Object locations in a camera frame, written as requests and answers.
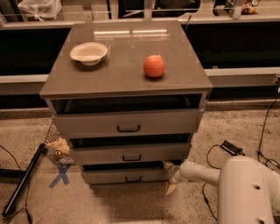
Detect blue tape cross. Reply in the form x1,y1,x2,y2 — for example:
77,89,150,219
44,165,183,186
49,164,71,188

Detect grey top drawer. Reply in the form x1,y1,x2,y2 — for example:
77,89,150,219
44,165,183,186
52,109,203,139

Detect grey drawer cabinet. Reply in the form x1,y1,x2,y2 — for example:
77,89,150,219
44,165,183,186
39,20,214,187

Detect grey middle drawer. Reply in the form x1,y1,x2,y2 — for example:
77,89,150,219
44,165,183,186
70,143,191,165

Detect black power adapter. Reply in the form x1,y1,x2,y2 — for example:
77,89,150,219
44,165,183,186
221,140,242,156

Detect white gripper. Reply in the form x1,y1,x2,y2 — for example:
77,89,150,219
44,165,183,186
163,161,183,195

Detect black cable on floor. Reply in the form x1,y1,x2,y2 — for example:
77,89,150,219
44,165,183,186
201,95,280,222

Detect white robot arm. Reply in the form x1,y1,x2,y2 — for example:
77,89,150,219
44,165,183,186
164,156,280,224

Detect wire mesh basket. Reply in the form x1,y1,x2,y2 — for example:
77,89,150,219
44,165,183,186
45,123,74,165

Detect white plastic bag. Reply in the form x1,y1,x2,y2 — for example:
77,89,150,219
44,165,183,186
17,0,62,21

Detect white paper bowl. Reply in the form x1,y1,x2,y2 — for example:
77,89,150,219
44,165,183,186
70,42,108,66

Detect crumpled yellow paper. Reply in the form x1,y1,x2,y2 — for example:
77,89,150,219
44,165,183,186
46,137,70,155

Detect red apple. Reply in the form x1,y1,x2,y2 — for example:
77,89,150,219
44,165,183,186
143,55,165,78

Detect grey drawer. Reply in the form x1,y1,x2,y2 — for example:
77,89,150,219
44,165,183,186
52,109,203,139
81,168,168,185
70,143,191,165

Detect black bar left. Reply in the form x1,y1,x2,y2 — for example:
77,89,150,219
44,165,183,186
2,143,47,217

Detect grey bottom drawer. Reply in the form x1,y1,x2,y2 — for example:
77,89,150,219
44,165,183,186
81,168,168,185

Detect black cable left floor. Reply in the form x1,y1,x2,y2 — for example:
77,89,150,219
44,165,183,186
0,144,33,224

